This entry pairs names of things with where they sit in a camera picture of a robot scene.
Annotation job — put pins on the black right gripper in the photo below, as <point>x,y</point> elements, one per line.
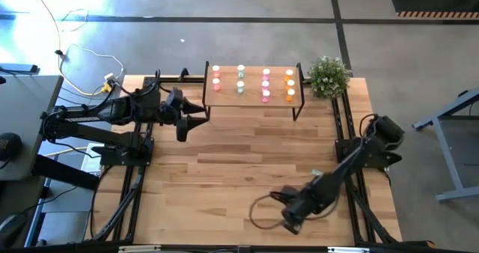
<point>299,208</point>

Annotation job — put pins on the silver metal bar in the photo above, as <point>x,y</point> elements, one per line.
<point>138,248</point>
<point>348,250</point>

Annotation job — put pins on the black round object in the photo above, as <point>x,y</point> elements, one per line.
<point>9,146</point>

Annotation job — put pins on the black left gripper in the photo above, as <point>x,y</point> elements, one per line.
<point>174,111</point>

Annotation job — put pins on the white power adapter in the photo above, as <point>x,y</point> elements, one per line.
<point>109,76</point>

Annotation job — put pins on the blue-gray metal leg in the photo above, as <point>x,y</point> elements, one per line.
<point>35,223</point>

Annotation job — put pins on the blue-gray table frame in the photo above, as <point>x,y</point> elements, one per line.
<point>449,152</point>

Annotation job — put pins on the red pill bottle white cap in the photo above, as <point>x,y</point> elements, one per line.
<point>216,84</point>
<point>216,70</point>

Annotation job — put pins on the pink pill bottle white cap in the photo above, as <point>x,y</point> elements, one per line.
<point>266,95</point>
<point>266,73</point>
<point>265,85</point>

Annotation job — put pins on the orange pill bottle white cap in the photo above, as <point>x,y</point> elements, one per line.
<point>290,95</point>
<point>290,84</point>
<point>289,74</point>

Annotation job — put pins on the teal pill bottle white cap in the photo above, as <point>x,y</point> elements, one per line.
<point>316,172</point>
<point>240,87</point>
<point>240,71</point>

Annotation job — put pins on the gray desk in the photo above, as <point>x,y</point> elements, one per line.
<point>30,114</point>

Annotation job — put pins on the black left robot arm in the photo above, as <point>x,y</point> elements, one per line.
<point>97,114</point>

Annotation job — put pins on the black clamp knob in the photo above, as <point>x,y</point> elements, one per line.
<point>183,73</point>

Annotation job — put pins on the small green potted plant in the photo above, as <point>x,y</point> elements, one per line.
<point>328,77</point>

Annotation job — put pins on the black metal rig frame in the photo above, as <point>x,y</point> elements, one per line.
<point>149,81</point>

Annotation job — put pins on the black rounded object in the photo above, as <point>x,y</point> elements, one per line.
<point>9,227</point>

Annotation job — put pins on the black desk beam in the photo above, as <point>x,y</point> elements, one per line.
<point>63,172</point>

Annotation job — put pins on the yellow power plug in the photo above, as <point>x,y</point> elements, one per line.
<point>108,87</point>

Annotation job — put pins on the wooden shelf with black frame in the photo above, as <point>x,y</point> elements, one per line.
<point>254,101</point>

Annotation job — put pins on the black flat device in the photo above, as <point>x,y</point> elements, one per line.
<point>18,69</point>

